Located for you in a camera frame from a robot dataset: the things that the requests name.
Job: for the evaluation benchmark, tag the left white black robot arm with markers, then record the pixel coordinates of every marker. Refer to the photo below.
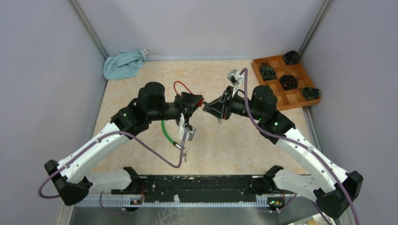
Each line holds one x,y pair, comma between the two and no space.
72,177

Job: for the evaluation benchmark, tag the aluminium frame rail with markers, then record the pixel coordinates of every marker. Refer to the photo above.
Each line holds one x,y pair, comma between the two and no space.
324,188

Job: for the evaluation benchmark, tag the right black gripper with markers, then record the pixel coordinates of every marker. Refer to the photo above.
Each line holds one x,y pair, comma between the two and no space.
221,106

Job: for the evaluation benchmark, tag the dark green flower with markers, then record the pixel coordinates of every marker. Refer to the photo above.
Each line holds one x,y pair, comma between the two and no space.
310,93
267,72

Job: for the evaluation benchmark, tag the light blue cloth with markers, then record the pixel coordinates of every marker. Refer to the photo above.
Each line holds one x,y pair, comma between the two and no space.
125,65

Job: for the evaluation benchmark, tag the orange wooden compartment tray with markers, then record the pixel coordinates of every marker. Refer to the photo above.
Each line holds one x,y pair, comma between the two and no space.
287,99

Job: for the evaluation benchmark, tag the green cable lock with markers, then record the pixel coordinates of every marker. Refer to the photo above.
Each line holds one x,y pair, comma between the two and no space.
163,127

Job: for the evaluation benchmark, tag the dark flower top corner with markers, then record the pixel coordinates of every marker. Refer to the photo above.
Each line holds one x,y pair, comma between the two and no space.
291,57

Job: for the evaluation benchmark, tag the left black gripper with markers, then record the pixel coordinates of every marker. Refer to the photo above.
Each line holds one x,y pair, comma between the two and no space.
187,112

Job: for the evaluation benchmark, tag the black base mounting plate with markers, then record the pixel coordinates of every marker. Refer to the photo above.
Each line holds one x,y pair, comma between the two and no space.
199,188

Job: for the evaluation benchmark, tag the white plastic basket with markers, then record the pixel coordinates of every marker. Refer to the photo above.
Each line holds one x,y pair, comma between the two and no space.
313,221

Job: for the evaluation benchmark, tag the dark green flower left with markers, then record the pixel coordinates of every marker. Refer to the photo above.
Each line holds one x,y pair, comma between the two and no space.
267,72

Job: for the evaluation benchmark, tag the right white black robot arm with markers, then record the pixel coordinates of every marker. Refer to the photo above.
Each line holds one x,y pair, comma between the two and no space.
304,146

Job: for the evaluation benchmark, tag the dark orange flower centre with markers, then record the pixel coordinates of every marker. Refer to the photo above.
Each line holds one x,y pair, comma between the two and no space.
288,82

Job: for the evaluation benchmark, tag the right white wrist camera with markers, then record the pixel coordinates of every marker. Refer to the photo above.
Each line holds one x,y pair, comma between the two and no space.
236,79

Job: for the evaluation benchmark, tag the dark green flower right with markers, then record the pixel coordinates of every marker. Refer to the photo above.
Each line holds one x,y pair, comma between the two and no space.
310,93

